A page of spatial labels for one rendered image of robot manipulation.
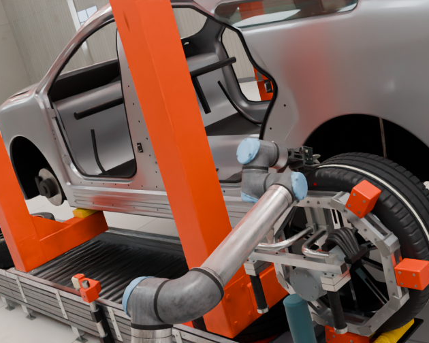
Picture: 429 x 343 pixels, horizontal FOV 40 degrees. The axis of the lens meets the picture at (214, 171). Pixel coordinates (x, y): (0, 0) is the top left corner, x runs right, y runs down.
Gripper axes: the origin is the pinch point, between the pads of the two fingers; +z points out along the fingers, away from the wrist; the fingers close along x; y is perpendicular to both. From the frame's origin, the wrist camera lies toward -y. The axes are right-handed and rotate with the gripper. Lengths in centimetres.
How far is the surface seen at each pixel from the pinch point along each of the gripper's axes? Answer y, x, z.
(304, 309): -11, -53, 0
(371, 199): 29.1, -19.2, -6.9
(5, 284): -316, -25, -14
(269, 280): -49, -40, 18
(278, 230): -17.0, -23.0, -5.5
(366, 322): 4, -58, 16
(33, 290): -266, -33, -10
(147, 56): -25, 39, -58
